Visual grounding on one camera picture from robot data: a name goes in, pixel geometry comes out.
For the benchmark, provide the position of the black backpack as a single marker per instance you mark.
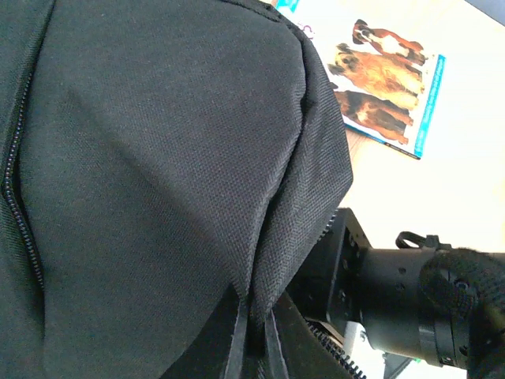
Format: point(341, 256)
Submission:
point(166, 169)

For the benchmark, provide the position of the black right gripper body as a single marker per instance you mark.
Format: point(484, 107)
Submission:
point(423, 299)

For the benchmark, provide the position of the dog picture book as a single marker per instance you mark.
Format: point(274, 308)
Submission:
point(384, 77)

